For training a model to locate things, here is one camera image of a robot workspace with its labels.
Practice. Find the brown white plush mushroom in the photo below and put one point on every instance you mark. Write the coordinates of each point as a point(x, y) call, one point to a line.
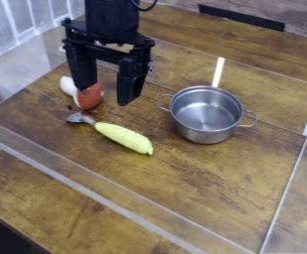
point(87, 98)

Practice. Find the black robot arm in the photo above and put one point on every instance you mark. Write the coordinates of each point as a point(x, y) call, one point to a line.
point(112, 16)

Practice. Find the clear acrylic barrier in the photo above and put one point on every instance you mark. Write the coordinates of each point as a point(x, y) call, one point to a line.
point(86, 197)

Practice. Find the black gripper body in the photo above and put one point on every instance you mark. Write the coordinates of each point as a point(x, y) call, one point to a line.
point(108, 48)

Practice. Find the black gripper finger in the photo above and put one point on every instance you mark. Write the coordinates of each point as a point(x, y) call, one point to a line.
point(130, 78)
point(82, 67)

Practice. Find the black strip on table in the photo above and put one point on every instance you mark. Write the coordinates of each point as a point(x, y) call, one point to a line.
point(244, 18)

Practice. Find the silver metal pot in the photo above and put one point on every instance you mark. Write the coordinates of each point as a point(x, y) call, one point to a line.
point(206, 113)

